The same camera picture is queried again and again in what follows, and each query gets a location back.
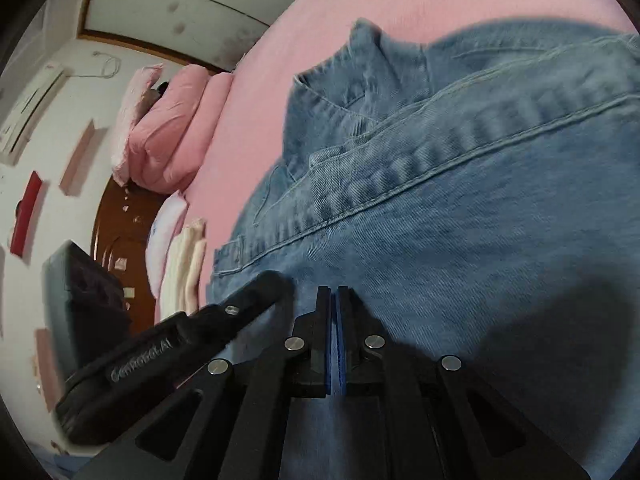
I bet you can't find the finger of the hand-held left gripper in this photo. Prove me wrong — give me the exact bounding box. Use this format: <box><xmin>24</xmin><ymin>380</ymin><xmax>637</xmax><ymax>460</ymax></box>
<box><xmin>200</xmin><ymin>270</ymin><xmax>297</xmax><ymax>348</ymax></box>

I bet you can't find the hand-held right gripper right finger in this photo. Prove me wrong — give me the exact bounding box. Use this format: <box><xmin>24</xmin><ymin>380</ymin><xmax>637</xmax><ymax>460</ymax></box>
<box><xmin>336</xmin><ymin>285</ymin><xmax>592</xmax><ymax>480</ymax></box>

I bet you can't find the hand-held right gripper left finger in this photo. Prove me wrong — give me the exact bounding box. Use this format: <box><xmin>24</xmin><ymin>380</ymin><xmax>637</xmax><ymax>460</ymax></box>
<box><xmin>75</xmin><ymin>285</ymin><xmax>333</xmax><ymax>480</ymax></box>

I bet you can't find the blue denim jacket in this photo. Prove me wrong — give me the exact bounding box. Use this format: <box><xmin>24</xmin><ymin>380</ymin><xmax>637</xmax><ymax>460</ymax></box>
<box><xmin>207</xmin><ymin>17</ymin><xmax>640</xmax><ymax>480</ymax></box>

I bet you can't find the white folded cloth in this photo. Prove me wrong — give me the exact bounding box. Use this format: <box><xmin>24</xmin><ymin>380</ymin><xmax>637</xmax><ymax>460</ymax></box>
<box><xmin>159</xmin><ymin>217</ymin><xmax>208</xmax><ymax>321</ymax></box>

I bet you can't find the pale pink cloth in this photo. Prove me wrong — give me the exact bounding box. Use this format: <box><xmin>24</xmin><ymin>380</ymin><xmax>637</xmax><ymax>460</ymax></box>
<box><xmin>145</xmin><ymin>190</ymin><xmax>190</xmax><ymax>303</ymax></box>

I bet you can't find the wooden headboard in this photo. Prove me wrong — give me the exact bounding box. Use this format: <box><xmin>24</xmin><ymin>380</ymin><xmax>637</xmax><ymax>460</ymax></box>
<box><xmin>90</xmin><ymin>175</ymin><xmax>187</xmax><ymax>336</ymax></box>

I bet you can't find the pink quilt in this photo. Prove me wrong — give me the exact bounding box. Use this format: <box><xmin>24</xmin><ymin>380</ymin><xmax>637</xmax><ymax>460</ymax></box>
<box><xmin>127</xmin><ymin>65</ymin><xmax>235</xmax><ymax>197</ymax></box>

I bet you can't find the textured light pink pillow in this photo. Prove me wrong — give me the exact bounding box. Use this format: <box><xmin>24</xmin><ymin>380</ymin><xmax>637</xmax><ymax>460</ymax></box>
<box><xmin>111</xmin><ymin>63</ymin><xmax>166</xmax><ymax>186</ymax></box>

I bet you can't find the white air conditioner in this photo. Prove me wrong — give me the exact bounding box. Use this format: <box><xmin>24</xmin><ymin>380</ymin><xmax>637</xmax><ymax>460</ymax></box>
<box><xmin>0</xmin><ymin>62</ymin><xmax>68</xmax><ymax>167</ymax></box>

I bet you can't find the pink bed sheet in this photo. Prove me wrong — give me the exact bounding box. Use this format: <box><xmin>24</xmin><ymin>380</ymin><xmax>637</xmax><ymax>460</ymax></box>
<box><xmin>155</xmin><ymin>0</ymin><xmax>640</xmax><ymax>321</ymax></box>

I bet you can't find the floral panel wardrobe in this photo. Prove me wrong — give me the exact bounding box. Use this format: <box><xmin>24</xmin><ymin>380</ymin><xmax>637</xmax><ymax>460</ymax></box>
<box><xmin>77</xmin><ymin>0</ymin><xmax>337</xmax><ymax>74</ymax></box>

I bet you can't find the pink wall shelf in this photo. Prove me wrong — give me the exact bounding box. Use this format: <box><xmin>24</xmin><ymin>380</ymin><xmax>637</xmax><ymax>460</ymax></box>
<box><xmin>59</xmin><ymin>119</ymin><xmax>96</xmax><ymax>197</ymax></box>
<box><xmin>34</xmin><ymin>327</ymin><xmax>62</xmax><ymax>412</ymax></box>

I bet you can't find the red wall shelf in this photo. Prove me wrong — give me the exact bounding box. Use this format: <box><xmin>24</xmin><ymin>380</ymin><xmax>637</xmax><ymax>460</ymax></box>
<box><xmin>10</xmin><ymin>170</ymin><xmax>44</xmax><ymax>257</ymax></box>

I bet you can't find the white wall cable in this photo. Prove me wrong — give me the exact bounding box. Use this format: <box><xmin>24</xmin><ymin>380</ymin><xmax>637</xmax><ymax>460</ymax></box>
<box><xmin>92</xmin><ymin>51</ymin><xmax>122</xmax><ymax>80</ymax></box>

